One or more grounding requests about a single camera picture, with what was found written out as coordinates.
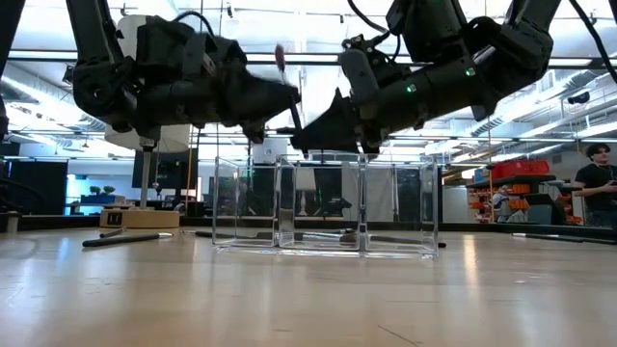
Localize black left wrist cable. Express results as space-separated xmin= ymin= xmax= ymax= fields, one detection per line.
xmin=172 ymin=10 xmax=217 ymax=40

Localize dark room panel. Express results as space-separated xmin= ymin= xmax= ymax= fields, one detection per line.
xmin=7 ymin=159 xmax=69 ymax=217

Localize clear acrylic three-compartment organizer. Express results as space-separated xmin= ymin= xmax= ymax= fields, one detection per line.
xmin=211 ymin=154 xmax=440 ymax=259

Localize white cylinder lamp wooden base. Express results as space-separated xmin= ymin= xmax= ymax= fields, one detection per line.
xmin=99 ymin=13 xmax=193 ymax=230

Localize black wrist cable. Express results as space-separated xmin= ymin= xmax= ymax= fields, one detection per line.
xmin=172 ymin=10 xmax=217 ymax=40
xmin=345 ymin=0 xmax=404 ymax=63

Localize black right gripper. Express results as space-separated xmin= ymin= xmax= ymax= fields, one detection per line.
xmin=291 ymin=47 xmax=435 ymax=155

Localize blue planter with plants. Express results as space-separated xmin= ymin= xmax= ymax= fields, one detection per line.
xmin=79 ymin=184 xmax=127 ymax=206

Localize silver ventilation duct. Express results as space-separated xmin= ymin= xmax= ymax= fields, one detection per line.
xmin=469 ymin=71 xmax=617 ymax=139
xmin=0 ymin=62 xmax=107 ymax=134

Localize black wall screen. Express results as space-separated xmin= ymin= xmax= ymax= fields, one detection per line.
xmin=132 ymin=147 xmax=200 ymax=191

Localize fluffy brown powder brush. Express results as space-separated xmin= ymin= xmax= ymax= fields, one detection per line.
xmin=273 ymin=42 xmax=310 ymax=160

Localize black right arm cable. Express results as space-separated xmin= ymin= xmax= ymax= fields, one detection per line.
xmin=568 ymin=0 xmax=617 ymax=83

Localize black flat-head makeup brush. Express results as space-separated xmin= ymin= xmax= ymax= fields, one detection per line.
xmin=294 ymin=229 xmax=359 ymax=243

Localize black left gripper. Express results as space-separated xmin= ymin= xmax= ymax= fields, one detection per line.
xmin=182 ymin=31 xmax=301 ymax=145

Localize black brush silver ferrule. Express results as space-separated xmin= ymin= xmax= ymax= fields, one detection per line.
xmin=368 ymin=233 xmax=448 ymax=250
xmin=81 ymin=232 xmax=174 ymax=249

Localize shelf with orange bins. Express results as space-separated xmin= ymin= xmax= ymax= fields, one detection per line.
xmin=465 ymin=173 xmax=585 ymax=226

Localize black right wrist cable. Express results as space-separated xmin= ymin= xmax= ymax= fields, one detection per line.
xmin=345 ymin=0 xmax=404 ymax=63

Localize white box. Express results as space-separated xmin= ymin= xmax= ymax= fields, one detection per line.
xmin=251 ymin=137 xmax=289 ymax=166

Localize red storage bins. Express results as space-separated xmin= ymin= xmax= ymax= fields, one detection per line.
xmin=491 ymin=159 xmax=551 ymax=181

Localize black aluminium table frame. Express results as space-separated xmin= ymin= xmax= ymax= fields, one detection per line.
xmin=0 ymin=211 xmax=617 ymax=242

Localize person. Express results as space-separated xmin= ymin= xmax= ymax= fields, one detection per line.
xmin=572 ymin=142 xmax=617 ymax=228

